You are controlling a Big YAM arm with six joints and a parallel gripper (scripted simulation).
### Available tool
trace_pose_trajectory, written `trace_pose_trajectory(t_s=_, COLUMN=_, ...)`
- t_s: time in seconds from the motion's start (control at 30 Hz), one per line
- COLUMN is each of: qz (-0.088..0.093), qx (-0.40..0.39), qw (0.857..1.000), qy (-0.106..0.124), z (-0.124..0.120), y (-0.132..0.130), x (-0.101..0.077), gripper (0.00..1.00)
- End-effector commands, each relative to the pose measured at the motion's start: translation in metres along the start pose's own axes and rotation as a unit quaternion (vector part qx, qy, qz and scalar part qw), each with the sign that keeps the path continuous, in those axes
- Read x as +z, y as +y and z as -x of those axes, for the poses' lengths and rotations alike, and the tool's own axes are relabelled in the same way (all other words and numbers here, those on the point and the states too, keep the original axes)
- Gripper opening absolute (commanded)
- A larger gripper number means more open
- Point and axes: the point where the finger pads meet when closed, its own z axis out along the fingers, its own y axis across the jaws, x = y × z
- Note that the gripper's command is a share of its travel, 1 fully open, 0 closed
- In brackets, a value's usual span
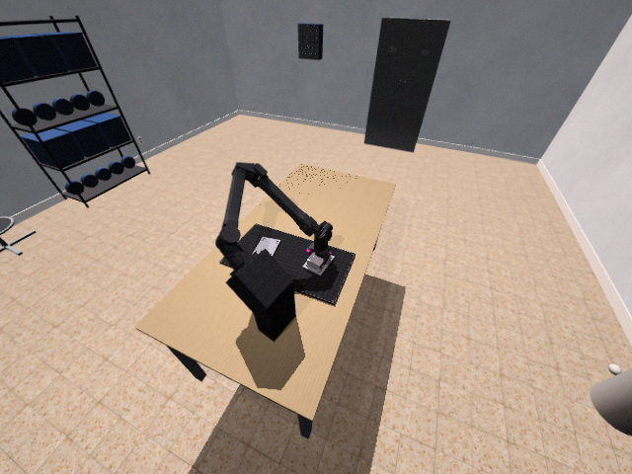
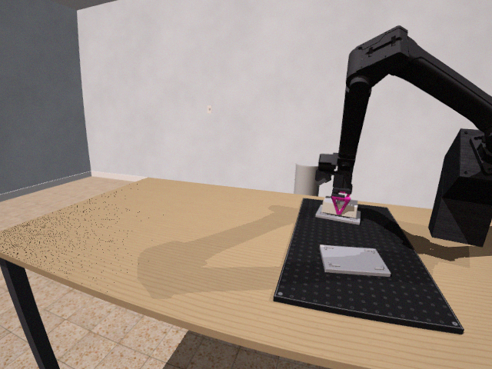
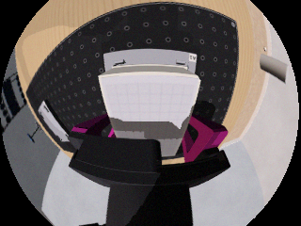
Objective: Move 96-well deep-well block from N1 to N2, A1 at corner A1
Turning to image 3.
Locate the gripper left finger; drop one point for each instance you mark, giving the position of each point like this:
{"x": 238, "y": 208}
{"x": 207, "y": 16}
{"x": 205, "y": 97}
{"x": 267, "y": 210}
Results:
{"x": 94, "y": 126}

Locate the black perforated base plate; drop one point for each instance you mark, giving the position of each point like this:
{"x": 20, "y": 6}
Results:
{"x": 68, "y": 77}

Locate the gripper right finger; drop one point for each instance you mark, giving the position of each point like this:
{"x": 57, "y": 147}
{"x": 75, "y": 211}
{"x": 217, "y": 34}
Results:
{"x": 210, "y": 135}

